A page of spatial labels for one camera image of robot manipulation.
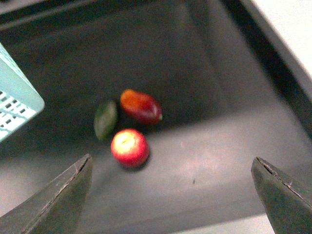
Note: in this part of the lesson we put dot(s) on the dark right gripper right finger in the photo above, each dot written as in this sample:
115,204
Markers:
287,201

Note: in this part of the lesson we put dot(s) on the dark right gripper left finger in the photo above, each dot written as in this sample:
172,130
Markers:
56,209

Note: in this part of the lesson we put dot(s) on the red yellow apple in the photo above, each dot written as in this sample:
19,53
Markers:
130,148

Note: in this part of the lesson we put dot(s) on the light blue plastic basket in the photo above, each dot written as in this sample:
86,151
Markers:
19,100

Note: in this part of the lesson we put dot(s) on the green avocado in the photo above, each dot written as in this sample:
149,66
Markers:
105,119

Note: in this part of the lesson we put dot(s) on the red orange mango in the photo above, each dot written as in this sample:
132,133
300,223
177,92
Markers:
141,107

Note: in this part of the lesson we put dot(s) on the black near display tray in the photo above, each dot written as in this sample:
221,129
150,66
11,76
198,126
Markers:
227,97

